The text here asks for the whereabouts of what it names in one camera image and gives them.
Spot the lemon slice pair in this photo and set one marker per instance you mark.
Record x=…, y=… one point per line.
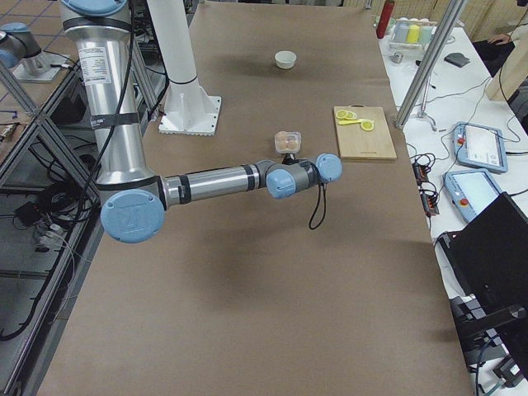
x=343, y=114

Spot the grey cup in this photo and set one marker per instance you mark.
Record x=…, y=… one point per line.
x=401, y=32

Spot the wooden cutting board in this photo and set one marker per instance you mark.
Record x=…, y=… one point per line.
x=357, y=144

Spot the red bottle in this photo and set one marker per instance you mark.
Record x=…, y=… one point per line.
x=384, y=18

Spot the aluminium frame post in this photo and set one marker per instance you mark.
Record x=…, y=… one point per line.
x=432, y=54

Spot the blue teach pendant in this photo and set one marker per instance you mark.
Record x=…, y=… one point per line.
x=471, y=191
x=480, y=146

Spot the blue teach pendant near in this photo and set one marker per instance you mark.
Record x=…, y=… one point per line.
x=471, y=191

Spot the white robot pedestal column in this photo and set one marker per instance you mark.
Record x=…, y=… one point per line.
x=187, y=109

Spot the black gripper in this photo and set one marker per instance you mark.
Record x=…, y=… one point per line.
x=289, y=157

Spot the small black square pad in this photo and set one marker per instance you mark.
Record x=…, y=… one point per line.
x=457, y=59

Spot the small metal cylinder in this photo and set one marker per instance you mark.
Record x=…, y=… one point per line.
x=397, y=57

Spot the blue teach pendant far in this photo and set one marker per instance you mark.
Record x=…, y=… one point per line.
x=480, y=146

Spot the white ceramic bowl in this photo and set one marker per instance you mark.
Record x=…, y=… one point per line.
x=285, y=59

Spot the clear plastic egg box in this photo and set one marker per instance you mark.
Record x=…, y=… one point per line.
x=291, y=135

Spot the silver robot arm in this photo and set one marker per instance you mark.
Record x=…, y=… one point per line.
x=17, y=44
x=134, y=199

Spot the lemon slice near handle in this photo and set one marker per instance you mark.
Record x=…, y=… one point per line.
x=367, y=125

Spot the yellow cup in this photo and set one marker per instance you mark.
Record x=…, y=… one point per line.
x=413, y=34

